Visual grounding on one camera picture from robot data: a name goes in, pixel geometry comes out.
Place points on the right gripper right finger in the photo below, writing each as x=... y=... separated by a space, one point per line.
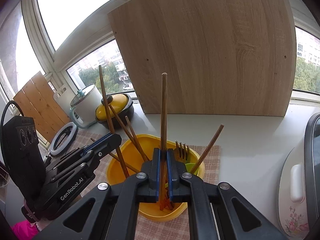
x=179 y=188

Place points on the pink sleeve left forearm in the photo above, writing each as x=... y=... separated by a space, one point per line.
x=25 y=230

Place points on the white ring light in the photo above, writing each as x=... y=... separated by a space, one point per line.
x=63 y=139

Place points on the large wooden board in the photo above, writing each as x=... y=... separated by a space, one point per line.
x=235 y=57

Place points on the white teal electric cooker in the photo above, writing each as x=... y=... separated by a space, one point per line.
x=84 y=105

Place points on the slatted wooden board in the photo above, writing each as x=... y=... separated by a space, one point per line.
x=36 y=101

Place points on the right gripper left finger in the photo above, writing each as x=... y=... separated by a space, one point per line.
x=148 y=190

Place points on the silver metal fork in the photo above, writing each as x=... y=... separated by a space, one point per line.
x=182 y=152

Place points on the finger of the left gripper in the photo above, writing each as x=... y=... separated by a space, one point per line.
x=115 y=142
x=100 y=145

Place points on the white plastic cutting board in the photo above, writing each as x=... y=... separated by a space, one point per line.
x=63 y=97

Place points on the black camera box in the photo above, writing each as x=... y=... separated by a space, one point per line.
x=22 y=157

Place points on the left hand knit glove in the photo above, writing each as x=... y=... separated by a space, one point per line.
x=41 y=224

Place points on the white floral rice cooker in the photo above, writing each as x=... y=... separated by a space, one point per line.
x=298 y=195

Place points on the yellow lid black pot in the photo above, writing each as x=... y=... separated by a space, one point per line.
x=121 y=103

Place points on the wooden chopstick red tip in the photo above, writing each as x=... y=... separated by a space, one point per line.
x=137 y=144

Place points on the pink checkered table cloth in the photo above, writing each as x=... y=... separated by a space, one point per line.
x=177 y=228

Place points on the green plastic spoon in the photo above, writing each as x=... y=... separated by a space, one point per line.
x=189 y=167

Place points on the yellow plastic utensil container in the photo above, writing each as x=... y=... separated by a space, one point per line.
x=132 y=157

